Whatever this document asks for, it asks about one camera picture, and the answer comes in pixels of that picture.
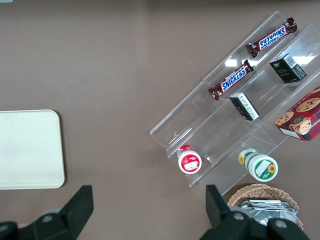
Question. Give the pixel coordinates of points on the beige plastic tray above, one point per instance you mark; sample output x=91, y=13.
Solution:
x=30, y=150

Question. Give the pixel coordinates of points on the red lidded small jar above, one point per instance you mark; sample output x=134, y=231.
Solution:
x=190, y=161

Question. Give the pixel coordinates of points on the green lidded sunflower jar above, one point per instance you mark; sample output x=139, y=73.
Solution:
x=262, y=167

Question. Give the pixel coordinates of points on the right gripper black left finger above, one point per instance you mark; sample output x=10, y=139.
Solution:
x=75, y=212

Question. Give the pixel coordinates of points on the light wicker basket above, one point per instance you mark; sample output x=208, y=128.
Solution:
x=260, y=190

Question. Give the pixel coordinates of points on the small black carton box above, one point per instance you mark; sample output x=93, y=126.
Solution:
x=287, y=70
x=243, y=106

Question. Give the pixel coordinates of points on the silver foil tray stack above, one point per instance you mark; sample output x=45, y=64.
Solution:
x=270, y=212

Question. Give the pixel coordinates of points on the red chocolate chip cookie box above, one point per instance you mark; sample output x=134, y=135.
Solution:
x=305, y=117

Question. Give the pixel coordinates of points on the Snickers chocolate bar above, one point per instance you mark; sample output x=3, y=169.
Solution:
x=232, y=79
x=272, y=37

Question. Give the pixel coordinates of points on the clear acrylic stepped stand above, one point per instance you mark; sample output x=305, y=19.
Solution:
x=200, y=120

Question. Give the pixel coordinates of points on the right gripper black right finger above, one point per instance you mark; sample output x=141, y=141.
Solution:
x=220, y=215

